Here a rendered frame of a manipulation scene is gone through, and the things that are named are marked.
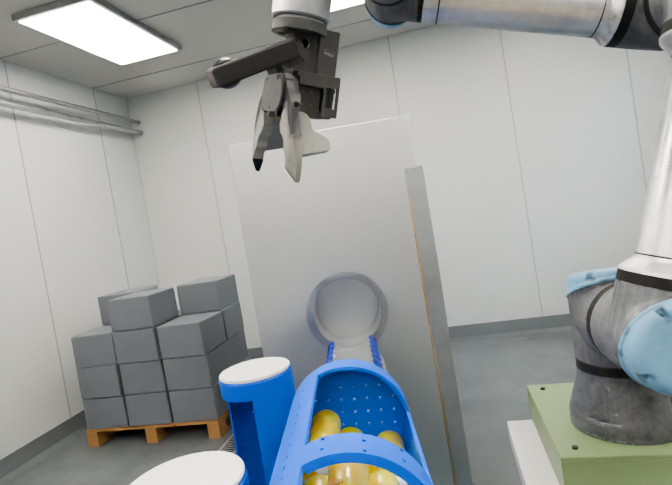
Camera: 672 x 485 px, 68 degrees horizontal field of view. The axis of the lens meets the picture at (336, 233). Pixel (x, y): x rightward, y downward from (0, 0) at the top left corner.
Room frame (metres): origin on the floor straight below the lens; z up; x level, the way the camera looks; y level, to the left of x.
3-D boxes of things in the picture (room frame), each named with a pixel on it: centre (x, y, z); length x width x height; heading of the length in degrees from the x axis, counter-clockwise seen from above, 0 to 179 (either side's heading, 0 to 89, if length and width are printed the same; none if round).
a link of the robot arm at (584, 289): (0.71, -0.38, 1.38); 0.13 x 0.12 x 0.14; 172
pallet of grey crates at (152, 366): (4.33, 1.65, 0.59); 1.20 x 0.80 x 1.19; 78
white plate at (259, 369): (1.92, 0.40, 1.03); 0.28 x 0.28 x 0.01
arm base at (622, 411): (0.72, -0.38, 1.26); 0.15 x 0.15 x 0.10
